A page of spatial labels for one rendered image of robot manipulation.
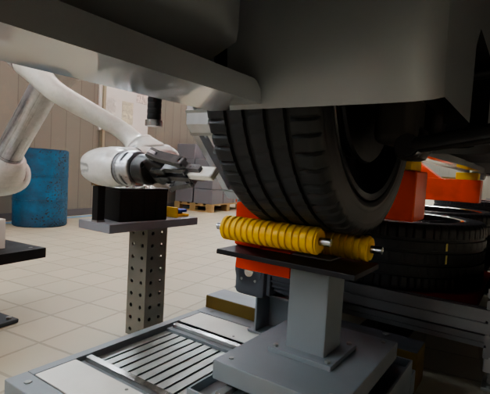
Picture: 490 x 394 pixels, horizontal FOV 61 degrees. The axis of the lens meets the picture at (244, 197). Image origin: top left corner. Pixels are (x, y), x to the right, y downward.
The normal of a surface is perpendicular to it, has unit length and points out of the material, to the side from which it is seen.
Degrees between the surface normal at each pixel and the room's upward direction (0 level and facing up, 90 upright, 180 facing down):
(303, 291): 90
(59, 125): 90
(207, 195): 90
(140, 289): 90
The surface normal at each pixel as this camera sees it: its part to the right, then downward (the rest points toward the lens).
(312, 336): -0.57, 0.02
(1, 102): 0.89, 0.08
